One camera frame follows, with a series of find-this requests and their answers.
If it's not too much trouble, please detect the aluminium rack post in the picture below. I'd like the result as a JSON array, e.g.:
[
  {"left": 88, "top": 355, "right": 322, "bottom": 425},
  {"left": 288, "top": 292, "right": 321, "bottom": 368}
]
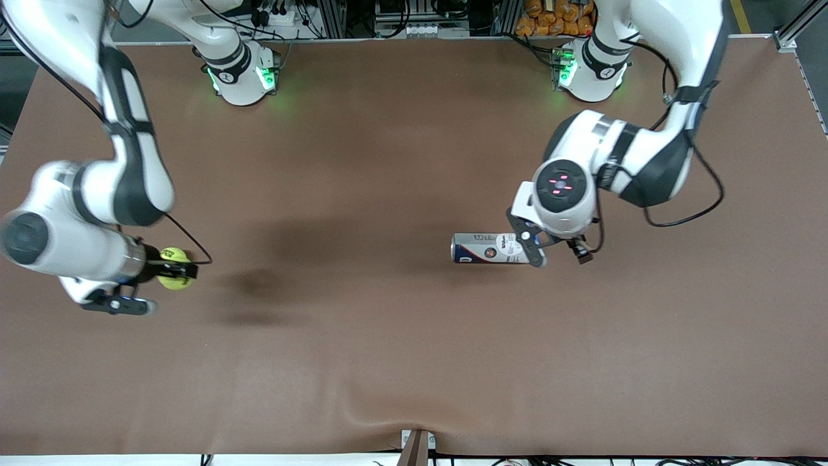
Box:
[
  {"left": 492, "top": 0, "right": 518, "bottom": 37},
  {"left": 320, "top": 0, "right": 347, "bottom": 38}
]

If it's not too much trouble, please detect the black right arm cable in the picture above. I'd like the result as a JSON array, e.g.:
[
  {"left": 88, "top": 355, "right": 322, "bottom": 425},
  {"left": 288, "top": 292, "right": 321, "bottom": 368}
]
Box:
[{"left": 0, "top": 0, "right": 214, "bottom": 266}]

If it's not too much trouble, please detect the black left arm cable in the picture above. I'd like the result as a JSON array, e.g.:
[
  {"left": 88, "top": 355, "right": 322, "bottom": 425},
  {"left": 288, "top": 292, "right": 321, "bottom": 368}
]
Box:
[{"left": 595, "top": 39, "right": 725, "bottom": 254}]

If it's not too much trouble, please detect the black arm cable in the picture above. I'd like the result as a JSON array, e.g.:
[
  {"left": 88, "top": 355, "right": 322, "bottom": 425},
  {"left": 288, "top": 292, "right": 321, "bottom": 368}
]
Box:
[
  {"left": 0, "top": 0, "right": 214, "bottom": 266},
  {"left": 595, "top": 39, "right": 725, "bottom": 254}
]

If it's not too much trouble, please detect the white power strip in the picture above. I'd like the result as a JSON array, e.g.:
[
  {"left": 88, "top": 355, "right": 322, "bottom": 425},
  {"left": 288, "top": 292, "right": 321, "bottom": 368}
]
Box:
[{"left": 249, "top": 3, "right": 306, "bottom": 28}]

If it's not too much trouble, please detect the aluminium frame corner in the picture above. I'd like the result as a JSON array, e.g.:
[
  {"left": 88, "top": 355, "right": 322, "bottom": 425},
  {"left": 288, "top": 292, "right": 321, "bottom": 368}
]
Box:
[{"left": 773, "top": 0, "right": 828, "bottom": 137}]

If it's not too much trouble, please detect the brown table mat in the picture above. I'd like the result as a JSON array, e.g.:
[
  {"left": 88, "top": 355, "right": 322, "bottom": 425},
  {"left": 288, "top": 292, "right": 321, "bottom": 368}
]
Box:
[{"left": 0, "top": 36, "right": 828, "bottom": 458}]

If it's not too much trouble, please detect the orange lumpy items pile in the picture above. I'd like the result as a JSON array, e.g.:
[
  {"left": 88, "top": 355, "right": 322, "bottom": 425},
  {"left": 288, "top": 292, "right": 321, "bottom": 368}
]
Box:
[{"left": 516, "top": 0, "right": 594, "bottom": 37}]

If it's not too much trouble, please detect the white blue tennis ball can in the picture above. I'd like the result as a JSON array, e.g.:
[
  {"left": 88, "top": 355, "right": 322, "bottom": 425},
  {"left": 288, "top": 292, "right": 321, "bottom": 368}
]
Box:
[{"left": 451, "top": 232, "right": 534, "bottom": 265}]

